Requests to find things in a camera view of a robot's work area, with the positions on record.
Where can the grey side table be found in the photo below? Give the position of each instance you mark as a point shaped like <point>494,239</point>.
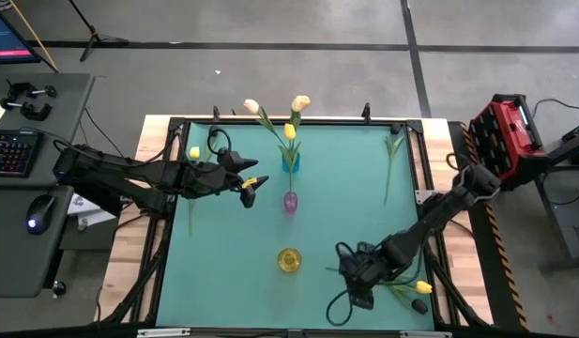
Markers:
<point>568,211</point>

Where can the black table frame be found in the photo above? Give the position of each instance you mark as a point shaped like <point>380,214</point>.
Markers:
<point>326,121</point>

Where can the grey desk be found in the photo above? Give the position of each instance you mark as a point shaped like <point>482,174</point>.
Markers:
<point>17,263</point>

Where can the red and black toolbox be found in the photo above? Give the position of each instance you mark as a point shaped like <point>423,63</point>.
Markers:
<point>509,136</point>

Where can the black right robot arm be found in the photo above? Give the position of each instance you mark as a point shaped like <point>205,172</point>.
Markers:
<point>439,220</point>

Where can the black round knob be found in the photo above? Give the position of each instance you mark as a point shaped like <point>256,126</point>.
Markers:
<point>59,287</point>

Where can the pink glass vase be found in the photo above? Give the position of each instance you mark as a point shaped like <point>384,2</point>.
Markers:
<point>291,203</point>

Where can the white paper sheet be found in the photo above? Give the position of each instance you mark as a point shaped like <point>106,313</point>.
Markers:
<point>94,217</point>

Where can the yellow glass vase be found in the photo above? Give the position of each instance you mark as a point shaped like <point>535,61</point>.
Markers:
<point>289,260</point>

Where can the black beam with hazard stripes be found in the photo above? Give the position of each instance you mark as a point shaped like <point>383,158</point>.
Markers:
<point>500,253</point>

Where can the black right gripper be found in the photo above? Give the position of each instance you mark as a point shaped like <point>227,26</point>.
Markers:
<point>364,267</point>

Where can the dark device with green edge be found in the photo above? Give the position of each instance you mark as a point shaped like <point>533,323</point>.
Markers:
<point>577,138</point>

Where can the black tripod stand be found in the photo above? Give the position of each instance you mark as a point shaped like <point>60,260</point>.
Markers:
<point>94,37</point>

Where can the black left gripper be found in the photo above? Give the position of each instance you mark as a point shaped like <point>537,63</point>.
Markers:
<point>214,177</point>

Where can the yellow artificial tulip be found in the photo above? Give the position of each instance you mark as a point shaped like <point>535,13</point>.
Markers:
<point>424,287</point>
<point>194,153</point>
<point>290,131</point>

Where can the green table mat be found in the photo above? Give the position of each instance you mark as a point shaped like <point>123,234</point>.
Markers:
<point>223,281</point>

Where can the black screw clamp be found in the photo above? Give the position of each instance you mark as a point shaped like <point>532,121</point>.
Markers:
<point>31,112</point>
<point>24,88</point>

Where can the black computer mouse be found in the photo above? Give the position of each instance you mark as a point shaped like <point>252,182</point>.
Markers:
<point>39,213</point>

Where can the blue glass vase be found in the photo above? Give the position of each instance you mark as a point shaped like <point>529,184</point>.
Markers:
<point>286,166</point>

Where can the small black frame clamp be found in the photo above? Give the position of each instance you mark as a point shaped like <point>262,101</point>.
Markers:
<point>366,112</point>
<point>216,113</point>

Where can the computer monitor with blue screen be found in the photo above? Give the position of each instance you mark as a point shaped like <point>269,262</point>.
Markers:
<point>7,37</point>

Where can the backlit black keyboard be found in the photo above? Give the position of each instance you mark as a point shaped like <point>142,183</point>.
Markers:
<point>12,152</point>

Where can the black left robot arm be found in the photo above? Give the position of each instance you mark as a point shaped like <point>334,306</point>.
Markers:
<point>111,171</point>

